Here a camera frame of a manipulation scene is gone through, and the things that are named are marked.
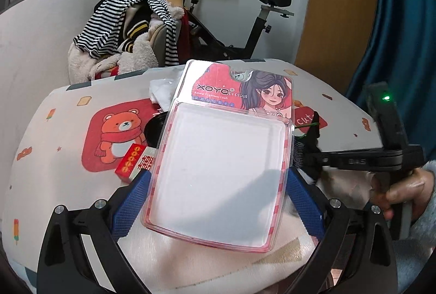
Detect white plastic wrap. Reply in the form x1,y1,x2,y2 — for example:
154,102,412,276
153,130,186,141
149,68,186,112

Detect person's right hand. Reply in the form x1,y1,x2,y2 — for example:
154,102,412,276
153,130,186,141
370,168,436,223

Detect small red box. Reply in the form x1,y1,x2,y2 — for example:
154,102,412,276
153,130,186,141
115,143,155,184

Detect clear plastic blister package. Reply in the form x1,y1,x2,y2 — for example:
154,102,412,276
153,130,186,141
141,59,295,252

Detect pile of clothes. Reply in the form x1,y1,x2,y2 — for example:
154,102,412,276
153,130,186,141
67,6,184,84

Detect black plastic bowl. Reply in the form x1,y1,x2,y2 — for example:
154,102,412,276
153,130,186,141
144,112,171,148

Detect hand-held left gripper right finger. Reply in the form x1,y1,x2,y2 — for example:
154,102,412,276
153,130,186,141
288,168,397,294

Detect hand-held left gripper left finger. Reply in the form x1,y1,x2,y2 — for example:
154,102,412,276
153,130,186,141
36,170,152,294

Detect black jacket yellow stripes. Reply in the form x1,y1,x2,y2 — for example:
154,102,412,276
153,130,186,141
117,1,152,53

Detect green yarn thread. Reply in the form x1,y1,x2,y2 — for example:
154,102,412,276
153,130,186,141
295,122,321,135

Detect blue curtain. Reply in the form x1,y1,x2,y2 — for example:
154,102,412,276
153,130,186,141
346,0,436,165

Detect black and white wrapper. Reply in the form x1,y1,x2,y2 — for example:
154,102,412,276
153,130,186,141
293,137,308,169

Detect red garment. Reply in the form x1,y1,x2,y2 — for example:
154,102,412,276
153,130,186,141
177,10,195,60

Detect black exercise bike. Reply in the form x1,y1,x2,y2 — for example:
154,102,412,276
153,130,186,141
157,0,295,63

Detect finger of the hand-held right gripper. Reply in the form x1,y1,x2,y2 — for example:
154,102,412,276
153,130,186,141
295,110,379,184

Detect black white striped shirt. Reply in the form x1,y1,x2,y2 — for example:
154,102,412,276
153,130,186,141
72,0,179,67

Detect wooden door panel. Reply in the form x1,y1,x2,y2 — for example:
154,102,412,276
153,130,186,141
295,0,382,84

